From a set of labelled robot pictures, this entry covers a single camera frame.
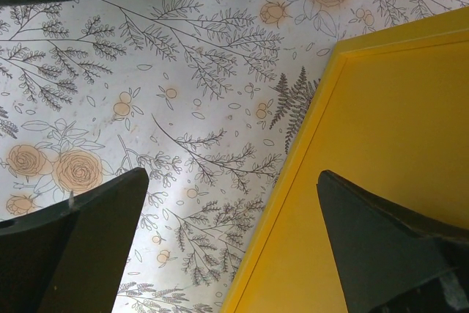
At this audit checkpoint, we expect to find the yellow wooden shelf box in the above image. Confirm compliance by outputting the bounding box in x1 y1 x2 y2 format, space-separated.
222 8 468 312

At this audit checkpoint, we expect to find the floral patterned table mat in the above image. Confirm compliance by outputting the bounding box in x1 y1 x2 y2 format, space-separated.
1 0 468 312

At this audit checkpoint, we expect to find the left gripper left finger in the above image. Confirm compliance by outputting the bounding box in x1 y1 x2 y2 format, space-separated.
1 168 149 312

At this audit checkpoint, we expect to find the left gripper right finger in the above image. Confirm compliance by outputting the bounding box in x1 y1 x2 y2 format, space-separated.
317 170 468 312

